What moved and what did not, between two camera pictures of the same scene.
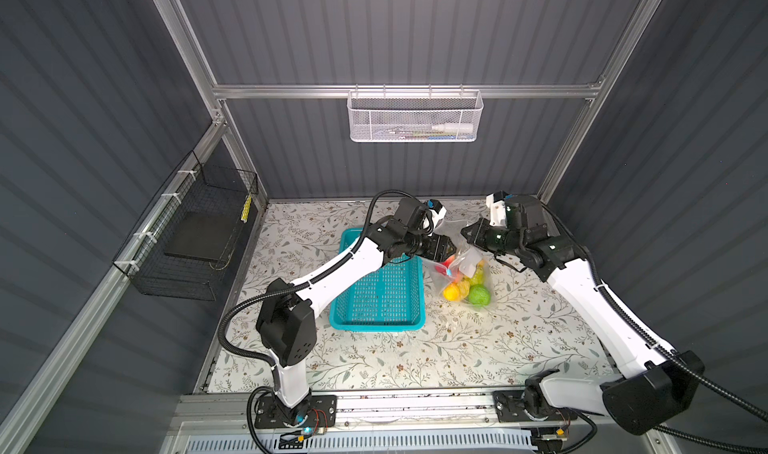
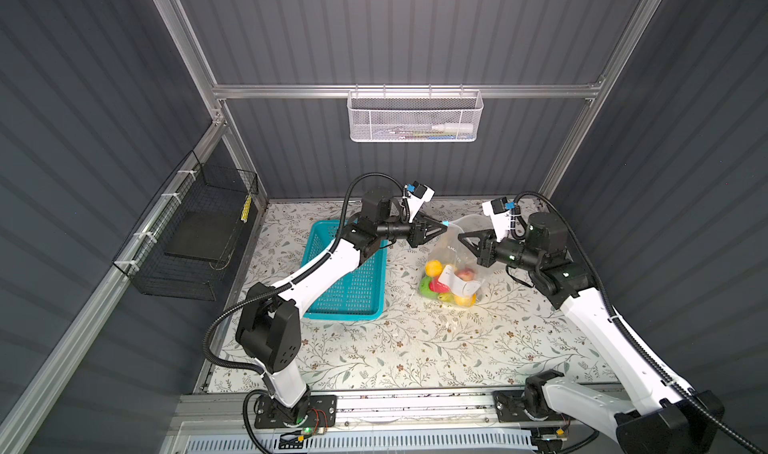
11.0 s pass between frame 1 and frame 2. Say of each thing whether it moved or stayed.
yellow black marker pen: stayed
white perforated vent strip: stayed
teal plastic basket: moved
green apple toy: moved
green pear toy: moved
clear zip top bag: moved
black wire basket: stayed
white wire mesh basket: stayed
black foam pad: stayed
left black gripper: moved
